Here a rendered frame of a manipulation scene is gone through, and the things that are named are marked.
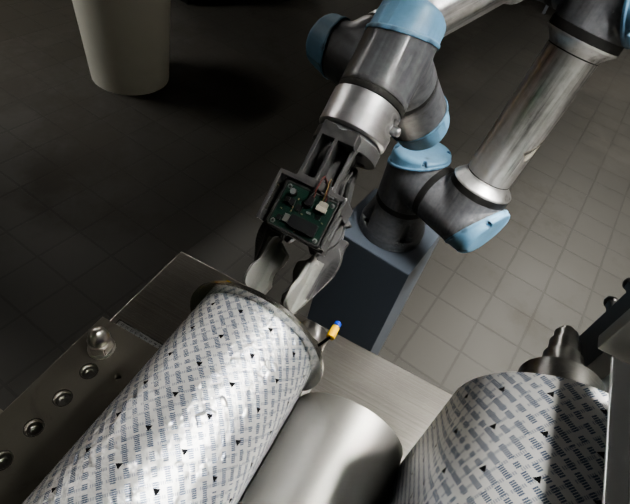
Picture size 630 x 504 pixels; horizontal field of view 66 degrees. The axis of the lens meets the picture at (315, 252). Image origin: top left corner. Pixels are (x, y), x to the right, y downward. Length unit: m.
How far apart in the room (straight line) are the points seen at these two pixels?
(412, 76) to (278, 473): 0.39
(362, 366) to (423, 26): 0.59
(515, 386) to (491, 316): 2.00
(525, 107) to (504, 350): 1.53
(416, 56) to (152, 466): 0.42
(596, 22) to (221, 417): 0.72
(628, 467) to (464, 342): 1.91
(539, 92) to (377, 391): 0.56
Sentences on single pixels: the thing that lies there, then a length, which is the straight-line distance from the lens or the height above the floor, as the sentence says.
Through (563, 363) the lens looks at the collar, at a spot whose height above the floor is 1.36.
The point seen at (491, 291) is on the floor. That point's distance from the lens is 2.46.
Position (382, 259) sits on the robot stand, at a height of 0.90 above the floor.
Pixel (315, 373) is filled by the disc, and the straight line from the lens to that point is 0.47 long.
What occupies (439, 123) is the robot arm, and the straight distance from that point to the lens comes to 0.62.
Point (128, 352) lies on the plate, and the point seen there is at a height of 1.03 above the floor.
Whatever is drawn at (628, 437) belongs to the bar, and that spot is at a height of 1.44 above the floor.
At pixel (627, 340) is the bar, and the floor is 1.44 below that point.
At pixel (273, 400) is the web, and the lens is 0.41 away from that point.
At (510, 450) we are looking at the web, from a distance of 0.33.
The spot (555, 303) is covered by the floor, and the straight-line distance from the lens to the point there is 2.60.
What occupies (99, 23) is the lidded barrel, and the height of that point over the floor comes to 0.41.
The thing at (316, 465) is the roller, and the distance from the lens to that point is 0.46.
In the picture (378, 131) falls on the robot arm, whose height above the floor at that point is 1.40.
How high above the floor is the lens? 1.66
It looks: 47 degrees down
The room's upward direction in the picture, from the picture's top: 15 degrees clockwise
